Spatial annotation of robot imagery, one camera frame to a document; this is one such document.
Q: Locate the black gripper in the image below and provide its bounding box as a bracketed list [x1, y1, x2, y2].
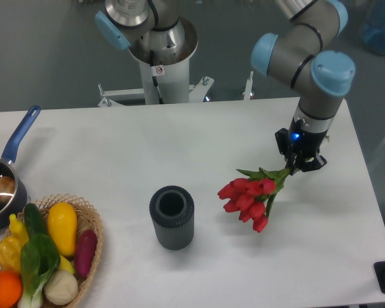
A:
[275, 119, 327, 175]

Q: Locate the red tulip bouquet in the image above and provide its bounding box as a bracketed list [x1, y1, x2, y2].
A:
[218, 167, 291, 233]

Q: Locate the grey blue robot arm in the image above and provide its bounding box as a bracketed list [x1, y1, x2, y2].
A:
[95, 1, 355, 173]

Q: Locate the dark grey ribbed vase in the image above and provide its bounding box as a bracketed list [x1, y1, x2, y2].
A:
[149, 185, 195, 250]

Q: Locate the blue transparent container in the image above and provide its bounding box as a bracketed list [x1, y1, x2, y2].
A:
[359, 1, 385, 56]

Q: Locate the purple eggplant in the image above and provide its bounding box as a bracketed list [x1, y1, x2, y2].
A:
[74, 229, 98, 278]

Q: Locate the yellow squash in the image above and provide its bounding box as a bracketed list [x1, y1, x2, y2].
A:
[47, 202, 78, 258]

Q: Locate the yellow banana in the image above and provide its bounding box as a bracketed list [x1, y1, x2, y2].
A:
[58, 255, 75, 275]

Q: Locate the dark green cucumber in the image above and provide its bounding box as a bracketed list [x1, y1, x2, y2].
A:
[23, 203, 49, 238]

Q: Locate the green bok choy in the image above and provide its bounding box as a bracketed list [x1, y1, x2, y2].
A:
[17, 234, 60, 307]

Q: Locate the small yellow gourd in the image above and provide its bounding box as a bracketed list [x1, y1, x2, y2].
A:
[9, 214, 29, 246]

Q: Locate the brown bread roll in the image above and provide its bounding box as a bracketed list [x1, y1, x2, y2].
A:
[0, 176, 15, 203]

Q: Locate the yellow bell pepper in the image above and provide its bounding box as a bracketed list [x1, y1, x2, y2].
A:
[0, 235, 22, 274]

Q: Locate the orange fruit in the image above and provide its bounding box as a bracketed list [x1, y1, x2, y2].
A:
[0, 271, 22, 308]

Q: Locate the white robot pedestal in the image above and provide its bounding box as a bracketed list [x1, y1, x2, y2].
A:
[95, 12, 214, 105]

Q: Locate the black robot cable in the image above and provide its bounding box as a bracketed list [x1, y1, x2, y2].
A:
[149, 49, 164, 105]

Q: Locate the blue handled saucepan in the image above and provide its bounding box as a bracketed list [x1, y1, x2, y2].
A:
[0, 105, 41, 229]

